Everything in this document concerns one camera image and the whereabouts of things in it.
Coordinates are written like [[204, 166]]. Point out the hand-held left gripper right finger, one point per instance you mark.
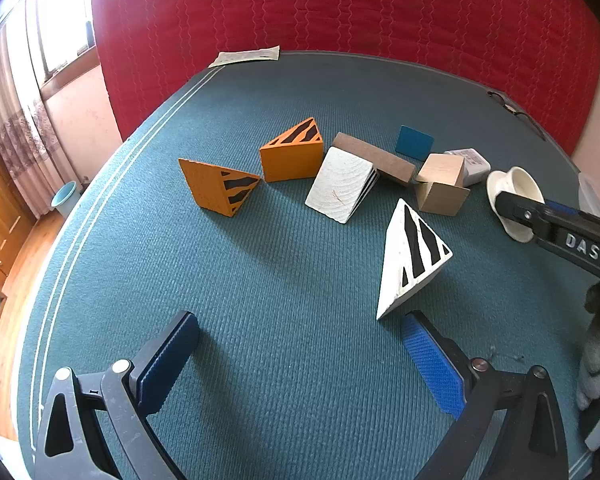
[[432, 365]]

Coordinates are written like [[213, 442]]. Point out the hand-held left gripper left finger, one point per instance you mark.
[[167, 370]]

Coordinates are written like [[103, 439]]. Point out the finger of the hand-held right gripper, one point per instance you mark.
[[575, 247], [562, 204]]

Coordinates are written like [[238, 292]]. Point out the white cup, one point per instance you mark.
[[522, 180]]

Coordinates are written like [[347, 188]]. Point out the white black-striped wooden wedge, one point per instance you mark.
[[337, 185], [397, 260]]

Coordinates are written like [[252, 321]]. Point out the plain wooden wedge block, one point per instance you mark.
[[442, 167], [445, 201]]

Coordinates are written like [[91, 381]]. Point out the orange black-striped wooden wedge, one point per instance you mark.
[[290, 160], [205, 185]]

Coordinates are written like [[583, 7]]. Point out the small white plastic box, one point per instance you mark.
[[475, 165]]

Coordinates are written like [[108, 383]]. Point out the eyeglasses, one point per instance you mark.
[[510, 107]]

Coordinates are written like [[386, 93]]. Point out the green table cover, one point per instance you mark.
[[280, 270]]

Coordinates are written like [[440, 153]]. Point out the blue wooden wedge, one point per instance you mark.
[[414, 142]]

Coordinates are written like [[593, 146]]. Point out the brown rectangular block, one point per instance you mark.
[[375, 157]]

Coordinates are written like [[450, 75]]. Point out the light blue trash bin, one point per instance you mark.
[[64, 199]]

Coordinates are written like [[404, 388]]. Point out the wooden door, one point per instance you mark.
[[0, 220]]

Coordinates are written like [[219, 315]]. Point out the patterned curtain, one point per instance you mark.
[[15, 125]]

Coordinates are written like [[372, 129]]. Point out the red quilted blanket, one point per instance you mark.
[[330, 5]]

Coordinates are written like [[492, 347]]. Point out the sheet of paper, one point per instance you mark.
[[245, 56]]

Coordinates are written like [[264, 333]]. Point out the window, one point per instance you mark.
[[65, 15]]

